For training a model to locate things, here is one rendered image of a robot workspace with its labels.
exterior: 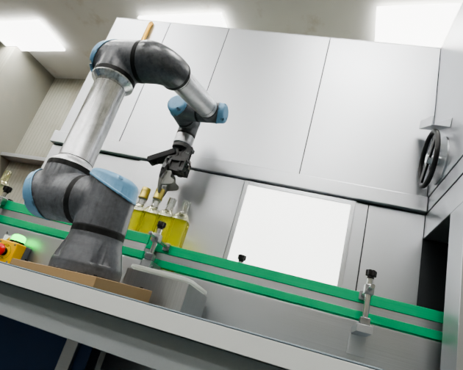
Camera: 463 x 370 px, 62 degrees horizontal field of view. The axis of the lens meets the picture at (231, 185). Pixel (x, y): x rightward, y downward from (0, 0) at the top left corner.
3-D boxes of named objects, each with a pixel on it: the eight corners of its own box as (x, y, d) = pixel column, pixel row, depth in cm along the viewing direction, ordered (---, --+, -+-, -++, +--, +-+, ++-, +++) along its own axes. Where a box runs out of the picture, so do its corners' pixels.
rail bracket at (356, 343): (362, 357, 109) (373, 279, 117) (373, 357, 94) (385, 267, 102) (345, 353, 110) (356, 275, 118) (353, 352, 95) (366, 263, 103)
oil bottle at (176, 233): (173, 274, 134) (192, 218, 141) (169, 271, 129) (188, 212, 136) (159, 271, 135) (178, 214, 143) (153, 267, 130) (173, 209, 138)
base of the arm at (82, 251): (102, 278, 75) (117, 228, 78) (32, 262, 77) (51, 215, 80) (129, 285, 89) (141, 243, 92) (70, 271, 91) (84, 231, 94)
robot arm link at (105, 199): (107, 227, 79) (127, 167, 83) (54, 218, 83) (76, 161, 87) (135, 241, 90) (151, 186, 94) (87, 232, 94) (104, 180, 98)
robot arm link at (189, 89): (176, 30, 99) (231, 102, 145) (139, 31, 102) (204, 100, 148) (168, 73, 97) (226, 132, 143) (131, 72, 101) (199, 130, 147)
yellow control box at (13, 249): (21, 271, 123) (31, 249, 125) (5, 266, 116) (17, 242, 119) (4, 266, 124) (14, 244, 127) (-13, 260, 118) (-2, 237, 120)
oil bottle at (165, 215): (158, 271, 135) (178, 214, 143) (153, 267, 130) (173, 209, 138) (144, 267, 136) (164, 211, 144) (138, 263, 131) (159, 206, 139)
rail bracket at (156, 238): (164, 268, 128) (176, 233, 133) (146, 256, 113) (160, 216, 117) (156, 266, 129) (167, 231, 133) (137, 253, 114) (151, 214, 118)
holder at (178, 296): (203, 325, 117) (210, 299, 120) (178, 316, 92) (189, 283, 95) (152, 310, 121) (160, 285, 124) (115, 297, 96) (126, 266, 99)
